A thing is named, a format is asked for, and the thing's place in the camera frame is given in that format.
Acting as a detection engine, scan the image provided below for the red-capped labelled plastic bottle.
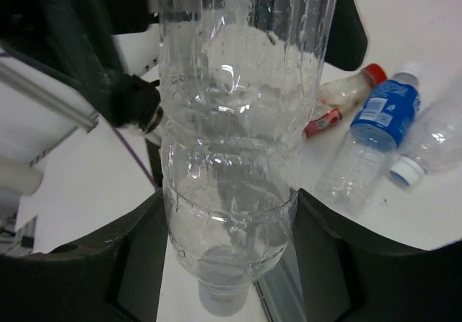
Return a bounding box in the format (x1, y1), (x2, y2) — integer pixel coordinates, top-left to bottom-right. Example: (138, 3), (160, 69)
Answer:
(304, 64), (387, 138)

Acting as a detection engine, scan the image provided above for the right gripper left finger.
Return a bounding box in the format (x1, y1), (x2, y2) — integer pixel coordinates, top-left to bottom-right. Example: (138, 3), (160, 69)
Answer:
(1, 191), (168, 321)

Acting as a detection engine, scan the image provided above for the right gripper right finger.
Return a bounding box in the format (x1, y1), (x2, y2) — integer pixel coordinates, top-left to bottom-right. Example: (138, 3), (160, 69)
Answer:
(293, 189), (461, 321)

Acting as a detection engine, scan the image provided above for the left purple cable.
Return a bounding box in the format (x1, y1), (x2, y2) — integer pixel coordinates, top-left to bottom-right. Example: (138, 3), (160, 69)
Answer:
(0, 49), (162, 191)

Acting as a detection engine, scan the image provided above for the clear bottle blue-white cap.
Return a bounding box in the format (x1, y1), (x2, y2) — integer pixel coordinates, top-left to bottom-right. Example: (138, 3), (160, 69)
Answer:
(389, 89), (461, 187)

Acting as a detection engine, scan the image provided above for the aluminium frame rail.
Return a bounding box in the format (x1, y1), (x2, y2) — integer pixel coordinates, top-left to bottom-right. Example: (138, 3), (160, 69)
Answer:
(1, 63), (97, 132)

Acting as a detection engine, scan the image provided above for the blue-label bottle white cap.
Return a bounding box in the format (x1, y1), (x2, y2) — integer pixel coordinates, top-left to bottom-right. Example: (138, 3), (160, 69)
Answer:
(315, 61), (422, 213)

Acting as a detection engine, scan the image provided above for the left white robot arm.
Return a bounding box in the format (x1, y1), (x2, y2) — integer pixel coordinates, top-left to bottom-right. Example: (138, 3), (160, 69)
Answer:
(1, 0), (368, 134)

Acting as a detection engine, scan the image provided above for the clear crushed bottle blue cap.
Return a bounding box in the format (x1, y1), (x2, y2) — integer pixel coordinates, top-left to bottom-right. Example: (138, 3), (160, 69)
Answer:
(159, 0), (336, 316)

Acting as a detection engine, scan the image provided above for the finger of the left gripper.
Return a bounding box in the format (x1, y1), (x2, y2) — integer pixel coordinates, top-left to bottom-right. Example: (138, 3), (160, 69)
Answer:
(325, 0), (367, 71)

